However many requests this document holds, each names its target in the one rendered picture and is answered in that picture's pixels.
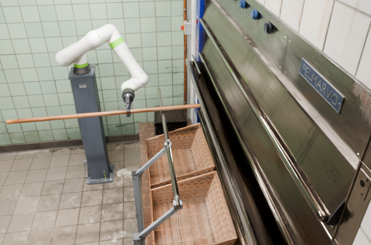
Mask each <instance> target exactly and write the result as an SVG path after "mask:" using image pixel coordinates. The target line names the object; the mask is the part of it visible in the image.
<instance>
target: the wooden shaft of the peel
mask: <svg viewBox="0 0 371 245"><path fill-rule="evenodd" d="M190 108H201V106H200V104H187V105H174V106H161V107H154V108H141V109H130V112H128V113H126V110H116V111H103V112H96V113H83V114H71V115H58V116H45V117H38V118H25V119H12V120H7V121H6V124H19V123H32V122H39V121H51V120H64V119H76V118H88V117H96V116H108V115H121V114H133V113H146V112H153V111H165V110H178V109H190Z"/></svg>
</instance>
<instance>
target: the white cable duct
mask: <svg viewBox="0 0 371 245"><path fill-rule="evenodd" d="M193 54H194V0H192V10H191V61H193V58H192V55H193ZM190 104H193V84H192V81H191V79H190ZM190 119H191V122H192V124H193V108H191V109H190Z"/></svg>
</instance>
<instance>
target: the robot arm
mask: <svg viewBox="0 0 371 245"><path fill-rule="evenodd" d="M106 42H107V43H108V45H109V46H110V47H111V48H112V50H113V51H114V52H115V53H116V55H117V56H118V57H119V58H120V59H121V61H122V62H123V64H124V65H125V66H126V68H127V69H128V71H129V72H130V74H131V75H132V78H131V79H129V80H128V81H126V82H124V83H123V84H122V85H121V91H122V95H121V97H122V99H123V101H124V102H125V103H126V105H125V106H126V113H128V112H130V109H131V103H132V102H133V100H134V98H135V96H136V94H134V92H135V91H137V90H138V89H139V88H141V87H143V86H145V85H147V83H148V81H149V78H148V75H147V74H146V73H145V72H144V71H143V70H142V68H141V67H140V66H139V64H138V63H137V62H136V60H135V59H134V57H133V55H132V53H131V52H130V50H129V48H128V46H127V44H126V42H125V41H124V39H123V38H122V36H121V35H120V33H119V31H118V30H117V28H116V27H115V26H114V25H113V24H106V25H104V26H102V27H101V28H99V29H96V30H92V31H90V32H89V33H88V34H87V35H86V36H85V37H83V38H82V39H81V40H80V41H78V42H76V43H73V44H71V45H70V46H69V47H67V48H65V49H63V50H60V51H59V52H58V53H57V54H56V56H55V59H56V62H57V63H58V64H59V65H60V66H68V65H70V64H73V66H74V68H73V73H74V74H77V75H83V74H88V73H90V71H91V68H90V65H89V63H88V56H87V52H89V51H91V50H93V49H96V48H98V47H100V46H102V45H103V44H104V43H106Z"/></svg>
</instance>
